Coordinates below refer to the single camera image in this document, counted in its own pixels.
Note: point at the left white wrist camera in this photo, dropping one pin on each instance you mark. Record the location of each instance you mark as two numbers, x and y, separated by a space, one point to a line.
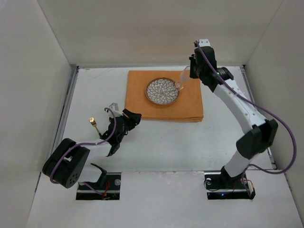
113 110

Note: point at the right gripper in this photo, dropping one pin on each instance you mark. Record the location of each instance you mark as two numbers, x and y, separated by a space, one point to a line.
194 66

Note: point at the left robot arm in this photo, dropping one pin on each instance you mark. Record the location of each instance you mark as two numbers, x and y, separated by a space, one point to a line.
66 163

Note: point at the orange cloth placemat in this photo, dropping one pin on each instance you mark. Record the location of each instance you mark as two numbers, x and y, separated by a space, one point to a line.
187 108

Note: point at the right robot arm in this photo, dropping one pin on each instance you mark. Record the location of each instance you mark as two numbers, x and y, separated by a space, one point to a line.
259 132

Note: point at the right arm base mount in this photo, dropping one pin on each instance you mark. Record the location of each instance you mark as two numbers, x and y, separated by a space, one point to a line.
219 189

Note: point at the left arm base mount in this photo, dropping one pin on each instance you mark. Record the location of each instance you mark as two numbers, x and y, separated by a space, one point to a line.
106 189

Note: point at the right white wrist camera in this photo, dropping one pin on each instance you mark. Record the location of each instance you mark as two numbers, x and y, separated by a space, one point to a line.
202 43

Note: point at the floral patterned plate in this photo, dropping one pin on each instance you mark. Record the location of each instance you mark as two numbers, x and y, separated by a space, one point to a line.
162 91

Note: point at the gold fork dark handle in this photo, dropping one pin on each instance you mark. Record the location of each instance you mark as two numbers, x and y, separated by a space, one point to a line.
94 124

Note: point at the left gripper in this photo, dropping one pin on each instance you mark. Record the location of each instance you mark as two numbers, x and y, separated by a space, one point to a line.
118 132

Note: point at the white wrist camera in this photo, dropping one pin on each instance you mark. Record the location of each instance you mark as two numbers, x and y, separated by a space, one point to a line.
202 43
113 110

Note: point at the clear wine glass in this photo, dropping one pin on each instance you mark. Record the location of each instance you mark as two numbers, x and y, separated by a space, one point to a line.
184 78

